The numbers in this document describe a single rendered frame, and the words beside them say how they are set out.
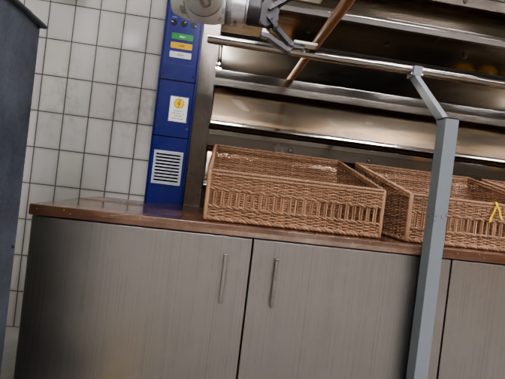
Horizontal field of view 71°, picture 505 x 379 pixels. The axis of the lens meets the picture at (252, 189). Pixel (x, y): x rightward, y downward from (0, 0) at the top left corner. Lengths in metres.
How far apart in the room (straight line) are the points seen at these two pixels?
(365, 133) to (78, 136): 1.24
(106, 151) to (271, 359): 1.04
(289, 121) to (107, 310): 1.02
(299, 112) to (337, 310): 0.88
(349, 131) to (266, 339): 0.97
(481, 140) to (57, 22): 1.94
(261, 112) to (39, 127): 0.92
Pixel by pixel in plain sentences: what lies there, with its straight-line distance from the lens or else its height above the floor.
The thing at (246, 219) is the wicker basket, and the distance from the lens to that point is 1.05.
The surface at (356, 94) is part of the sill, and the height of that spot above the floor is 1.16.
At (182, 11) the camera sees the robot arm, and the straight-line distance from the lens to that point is 1.10.
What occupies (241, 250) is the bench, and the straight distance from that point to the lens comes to 1.01.
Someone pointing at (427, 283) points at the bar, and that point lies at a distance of 1.14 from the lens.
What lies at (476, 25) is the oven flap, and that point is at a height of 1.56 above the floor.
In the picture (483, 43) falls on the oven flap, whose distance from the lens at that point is 1.87.
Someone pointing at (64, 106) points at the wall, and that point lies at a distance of 1.70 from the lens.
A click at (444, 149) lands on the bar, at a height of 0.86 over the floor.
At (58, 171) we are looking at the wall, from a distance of 1.68.
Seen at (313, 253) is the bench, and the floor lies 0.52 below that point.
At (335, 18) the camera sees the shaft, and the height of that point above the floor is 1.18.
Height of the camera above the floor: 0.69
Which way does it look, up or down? level
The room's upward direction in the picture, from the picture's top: 7 degrees clockwise
